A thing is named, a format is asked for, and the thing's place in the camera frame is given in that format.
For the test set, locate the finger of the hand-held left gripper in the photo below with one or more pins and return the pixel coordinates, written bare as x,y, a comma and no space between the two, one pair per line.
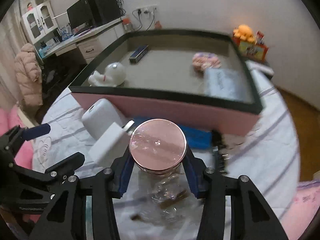
37,130
67,162

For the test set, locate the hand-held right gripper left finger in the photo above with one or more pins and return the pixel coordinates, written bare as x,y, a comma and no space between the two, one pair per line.
125,177

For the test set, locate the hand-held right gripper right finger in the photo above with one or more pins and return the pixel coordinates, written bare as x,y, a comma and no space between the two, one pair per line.
192,177

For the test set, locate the clear glass bottle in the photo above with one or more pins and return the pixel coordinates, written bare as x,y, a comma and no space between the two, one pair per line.
165,192

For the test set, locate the white charger adapter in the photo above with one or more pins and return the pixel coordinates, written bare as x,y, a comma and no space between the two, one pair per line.
107,145

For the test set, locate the blue rectangular case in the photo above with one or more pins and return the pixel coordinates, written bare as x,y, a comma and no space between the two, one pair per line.
197,136

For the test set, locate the rose gold jar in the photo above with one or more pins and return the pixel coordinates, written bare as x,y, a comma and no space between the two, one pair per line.
157,145

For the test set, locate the white cone-shaped device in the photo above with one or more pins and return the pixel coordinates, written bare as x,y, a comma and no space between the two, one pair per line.
100,117

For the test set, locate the white astronaut figurine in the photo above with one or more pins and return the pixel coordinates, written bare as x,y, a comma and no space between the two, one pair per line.
115,73

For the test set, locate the clear plastic case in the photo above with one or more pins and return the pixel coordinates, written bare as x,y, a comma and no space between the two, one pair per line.
222,82

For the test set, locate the pink box with black rim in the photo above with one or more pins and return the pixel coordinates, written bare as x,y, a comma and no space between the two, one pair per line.
162,75

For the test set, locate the dark narrow cosmetic box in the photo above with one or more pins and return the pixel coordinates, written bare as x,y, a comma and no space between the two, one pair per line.
138,54

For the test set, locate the pink blanket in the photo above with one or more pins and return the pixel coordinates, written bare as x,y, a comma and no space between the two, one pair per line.
11,116

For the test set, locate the pink puffer jacket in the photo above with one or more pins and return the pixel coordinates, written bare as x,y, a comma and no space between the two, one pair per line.
27,75

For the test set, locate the black office chair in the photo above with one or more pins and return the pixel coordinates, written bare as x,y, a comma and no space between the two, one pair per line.
53,76

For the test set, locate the beige curtain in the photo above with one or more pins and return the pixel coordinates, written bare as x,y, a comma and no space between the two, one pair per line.
10,37

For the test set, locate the white desk with drawers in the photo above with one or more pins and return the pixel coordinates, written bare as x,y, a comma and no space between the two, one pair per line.
90,47

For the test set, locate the blue and white box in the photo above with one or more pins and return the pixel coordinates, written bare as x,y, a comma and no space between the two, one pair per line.
65,32

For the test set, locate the white glass-door cabinet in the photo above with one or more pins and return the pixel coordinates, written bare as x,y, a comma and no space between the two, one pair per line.
37,22

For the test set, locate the pink printed bed sheet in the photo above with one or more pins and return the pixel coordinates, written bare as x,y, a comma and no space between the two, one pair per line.
302,205

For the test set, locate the black computer monitor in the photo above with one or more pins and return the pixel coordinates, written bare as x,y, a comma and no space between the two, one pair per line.
78,15

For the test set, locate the small pink doll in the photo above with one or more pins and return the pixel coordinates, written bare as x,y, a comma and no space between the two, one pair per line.
30,5

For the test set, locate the clear bottle with orange cap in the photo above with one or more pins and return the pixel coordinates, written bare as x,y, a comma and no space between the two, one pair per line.
127,25

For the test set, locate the black computer tower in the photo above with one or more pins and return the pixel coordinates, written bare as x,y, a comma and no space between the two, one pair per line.
105,7

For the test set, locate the orange toy box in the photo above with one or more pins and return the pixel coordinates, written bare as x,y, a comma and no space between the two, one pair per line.
252,48

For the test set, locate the orange octopus plush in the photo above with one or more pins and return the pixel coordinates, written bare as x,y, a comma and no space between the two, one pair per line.
243,32

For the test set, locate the red and white packet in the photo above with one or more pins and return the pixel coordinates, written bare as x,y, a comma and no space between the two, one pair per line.
260,37

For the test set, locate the orange figurine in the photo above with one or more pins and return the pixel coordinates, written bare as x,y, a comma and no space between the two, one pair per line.
158,25

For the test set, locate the white wall socket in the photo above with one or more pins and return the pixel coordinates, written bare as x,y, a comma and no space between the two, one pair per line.
147,8

